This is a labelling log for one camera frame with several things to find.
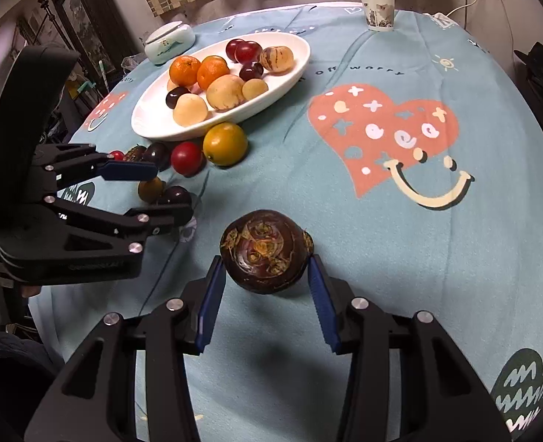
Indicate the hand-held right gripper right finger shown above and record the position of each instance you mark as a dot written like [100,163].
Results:
[324,304]

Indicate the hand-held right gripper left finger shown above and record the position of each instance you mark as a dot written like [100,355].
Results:
[209,304]

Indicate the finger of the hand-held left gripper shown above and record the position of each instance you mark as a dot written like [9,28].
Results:
[161,218]
[128,171]

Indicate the white oval plate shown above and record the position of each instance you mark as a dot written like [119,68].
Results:
[161,124]

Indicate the large dark water chestnut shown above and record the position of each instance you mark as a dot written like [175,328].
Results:
[266,258]

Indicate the small dark water chestnut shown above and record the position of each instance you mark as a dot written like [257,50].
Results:
[135,153]

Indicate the small red cherry tomato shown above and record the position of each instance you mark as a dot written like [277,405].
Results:
[117,154]

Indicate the green plastic object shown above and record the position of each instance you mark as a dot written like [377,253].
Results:
[86,86]

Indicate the small peach fruit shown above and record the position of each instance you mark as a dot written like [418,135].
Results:
[172,84]

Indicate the yellow tomato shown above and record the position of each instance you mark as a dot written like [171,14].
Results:
[225,144]

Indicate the clear plastic bag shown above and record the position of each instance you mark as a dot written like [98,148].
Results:
[131,62]

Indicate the orange tangerine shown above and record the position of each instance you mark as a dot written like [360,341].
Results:
[213,72]
[184,70]

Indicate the light blue printed tablecloth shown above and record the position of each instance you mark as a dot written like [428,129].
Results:
[437,248]

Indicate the white ceramic lidded jar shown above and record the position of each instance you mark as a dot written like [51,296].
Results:
[168,42]

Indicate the dark wooden cabinet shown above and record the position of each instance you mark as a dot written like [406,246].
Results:
[87,23]

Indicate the small pale tan fruit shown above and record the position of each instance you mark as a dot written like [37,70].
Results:
[255,89]

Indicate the dark red plum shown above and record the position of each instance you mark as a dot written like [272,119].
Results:
[232,49]

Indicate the striped tan pepino melon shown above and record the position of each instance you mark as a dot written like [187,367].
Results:
[277,58]

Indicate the printed paper cup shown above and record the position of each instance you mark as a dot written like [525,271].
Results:
[378,11]

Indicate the white charger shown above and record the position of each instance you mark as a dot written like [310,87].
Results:
[441,20]

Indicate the black bag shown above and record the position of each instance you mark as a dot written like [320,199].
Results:
[540,71]

